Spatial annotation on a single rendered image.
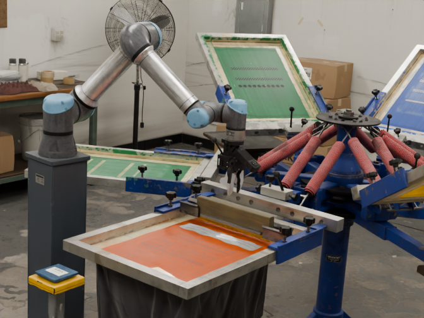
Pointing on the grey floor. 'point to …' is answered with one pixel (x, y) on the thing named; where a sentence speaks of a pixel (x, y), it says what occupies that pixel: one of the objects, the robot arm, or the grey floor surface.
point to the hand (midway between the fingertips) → (235, 191)
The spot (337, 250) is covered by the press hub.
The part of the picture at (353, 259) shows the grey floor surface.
